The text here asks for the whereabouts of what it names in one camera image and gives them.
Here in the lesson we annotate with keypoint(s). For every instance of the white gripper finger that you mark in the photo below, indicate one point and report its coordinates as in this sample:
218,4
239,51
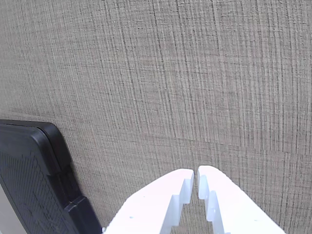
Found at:
151,202
234,209

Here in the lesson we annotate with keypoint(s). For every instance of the black flat plastic case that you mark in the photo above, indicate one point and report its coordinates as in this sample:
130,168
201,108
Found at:
29,182

